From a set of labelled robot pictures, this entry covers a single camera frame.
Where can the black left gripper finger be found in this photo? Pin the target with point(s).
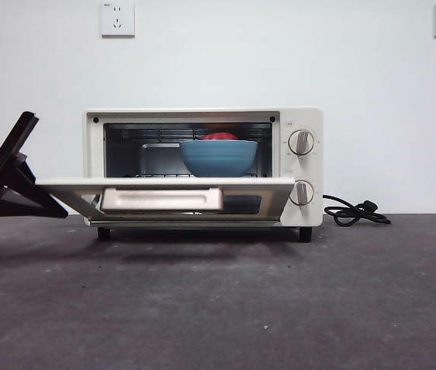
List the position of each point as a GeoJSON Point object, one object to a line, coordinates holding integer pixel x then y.
{"type": "Point", "coordinates": [17, 208]}
{"type": "Point", "coordinates": [39, 192]}

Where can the oven door with glass window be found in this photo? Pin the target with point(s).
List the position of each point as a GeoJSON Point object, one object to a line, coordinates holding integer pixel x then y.
{"type": "Point", "coordinates": [68, 185]}

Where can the blue ribbed bowl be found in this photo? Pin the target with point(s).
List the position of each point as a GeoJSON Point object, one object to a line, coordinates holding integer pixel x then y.
{"type": "Point", "coordinates": [220, 158]}

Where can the red apple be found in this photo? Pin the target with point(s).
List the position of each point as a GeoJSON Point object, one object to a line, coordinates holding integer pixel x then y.
{"type": "Point", "coordinates": [220, 136]}

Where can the round cream oven knob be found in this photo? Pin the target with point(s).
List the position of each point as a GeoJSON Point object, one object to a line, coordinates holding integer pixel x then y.
{"type": "Point", "coordinates": [302, 142]}
{"type": "Point", "coordinates": [303, 194]}

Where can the cream Toshiba toaster oven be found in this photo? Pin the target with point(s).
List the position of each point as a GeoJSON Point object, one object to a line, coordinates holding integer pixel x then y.
{"type": "Point", "coordinates": [302, 115]}

